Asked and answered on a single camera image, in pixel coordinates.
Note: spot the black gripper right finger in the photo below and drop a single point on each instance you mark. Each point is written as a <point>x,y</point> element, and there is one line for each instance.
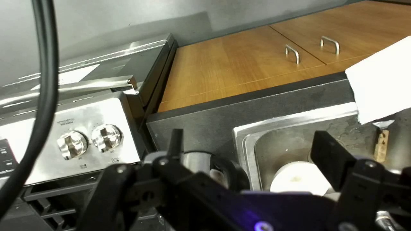
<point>368,193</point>

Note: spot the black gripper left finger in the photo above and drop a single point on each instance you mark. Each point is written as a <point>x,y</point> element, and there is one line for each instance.
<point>129,193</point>

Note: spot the white paper towel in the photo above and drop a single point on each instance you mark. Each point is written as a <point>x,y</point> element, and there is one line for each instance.
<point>380,81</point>

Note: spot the small wooden tool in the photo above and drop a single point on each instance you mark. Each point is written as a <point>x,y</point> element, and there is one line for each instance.
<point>382,148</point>

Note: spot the silver stove knob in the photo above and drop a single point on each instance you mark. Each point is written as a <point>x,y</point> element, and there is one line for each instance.
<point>72,145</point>
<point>106,138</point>

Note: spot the white plate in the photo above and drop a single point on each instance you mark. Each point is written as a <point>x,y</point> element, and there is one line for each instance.
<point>299,177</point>

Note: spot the stainless steel electric kettle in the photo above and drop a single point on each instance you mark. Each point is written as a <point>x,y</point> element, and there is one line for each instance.
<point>198,161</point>

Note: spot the stainless steel gas range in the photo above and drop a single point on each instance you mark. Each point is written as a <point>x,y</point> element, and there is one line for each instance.
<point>107,111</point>

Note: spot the stainless steel sink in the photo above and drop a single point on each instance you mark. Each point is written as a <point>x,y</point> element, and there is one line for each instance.
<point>257,145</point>

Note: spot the wide wooden base cabinet door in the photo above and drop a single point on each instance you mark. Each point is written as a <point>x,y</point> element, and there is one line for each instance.
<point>222,68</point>

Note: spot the narrow wooden base cabinet door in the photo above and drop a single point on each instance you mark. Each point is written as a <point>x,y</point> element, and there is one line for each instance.
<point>364,21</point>

